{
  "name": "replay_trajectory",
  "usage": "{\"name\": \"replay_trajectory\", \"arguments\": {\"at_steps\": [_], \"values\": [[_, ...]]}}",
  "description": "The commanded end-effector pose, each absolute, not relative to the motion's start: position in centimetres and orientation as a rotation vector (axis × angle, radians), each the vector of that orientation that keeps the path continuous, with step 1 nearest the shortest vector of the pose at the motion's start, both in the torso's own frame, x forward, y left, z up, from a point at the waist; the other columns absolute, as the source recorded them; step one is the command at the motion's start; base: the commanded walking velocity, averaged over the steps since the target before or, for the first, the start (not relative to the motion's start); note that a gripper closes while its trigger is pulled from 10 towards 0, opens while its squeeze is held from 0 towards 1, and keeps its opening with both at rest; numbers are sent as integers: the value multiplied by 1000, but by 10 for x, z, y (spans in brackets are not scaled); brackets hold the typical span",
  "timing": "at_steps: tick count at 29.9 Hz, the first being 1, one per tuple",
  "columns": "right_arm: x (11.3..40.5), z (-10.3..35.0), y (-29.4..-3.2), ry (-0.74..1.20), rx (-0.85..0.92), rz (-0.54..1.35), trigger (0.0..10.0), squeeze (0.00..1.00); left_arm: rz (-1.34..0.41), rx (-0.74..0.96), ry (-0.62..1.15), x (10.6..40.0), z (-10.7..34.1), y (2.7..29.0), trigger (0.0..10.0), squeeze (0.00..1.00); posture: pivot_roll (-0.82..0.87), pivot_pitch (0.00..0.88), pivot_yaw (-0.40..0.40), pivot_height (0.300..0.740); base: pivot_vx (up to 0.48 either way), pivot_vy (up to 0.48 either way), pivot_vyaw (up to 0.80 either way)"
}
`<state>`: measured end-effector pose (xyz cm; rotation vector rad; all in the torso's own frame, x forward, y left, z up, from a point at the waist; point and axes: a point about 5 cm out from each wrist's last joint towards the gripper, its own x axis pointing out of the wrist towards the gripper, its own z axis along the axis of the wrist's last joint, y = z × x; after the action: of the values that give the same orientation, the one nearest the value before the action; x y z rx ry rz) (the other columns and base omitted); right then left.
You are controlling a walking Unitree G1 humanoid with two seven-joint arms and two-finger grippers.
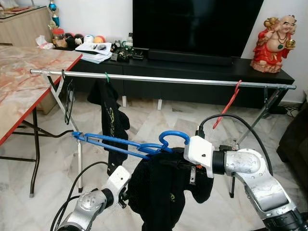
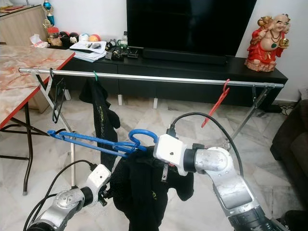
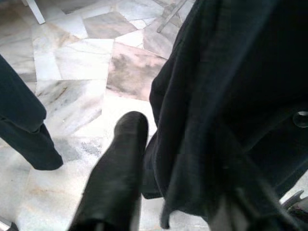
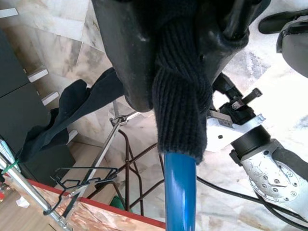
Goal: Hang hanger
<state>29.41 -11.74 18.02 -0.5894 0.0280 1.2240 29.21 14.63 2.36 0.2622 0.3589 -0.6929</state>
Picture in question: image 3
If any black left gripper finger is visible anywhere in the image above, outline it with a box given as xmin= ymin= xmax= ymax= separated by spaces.
xmin=68 ymin=111 xmax=149 ymax=231

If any navy garment with red trim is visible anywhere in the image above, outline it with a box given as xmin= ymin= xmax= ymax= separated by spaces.
xmin=0 ymin=55 xmax=64 ymax=170

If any black shirt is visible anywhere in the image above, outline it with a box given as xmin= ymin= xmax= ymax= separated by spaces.
xmin=141 ymin=0 xmax=308 ymax=229

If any black television console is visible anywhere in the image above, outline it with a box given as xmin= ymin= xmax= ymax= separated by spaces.
xmin=23 ymin=0 xmax=46 ymax=25

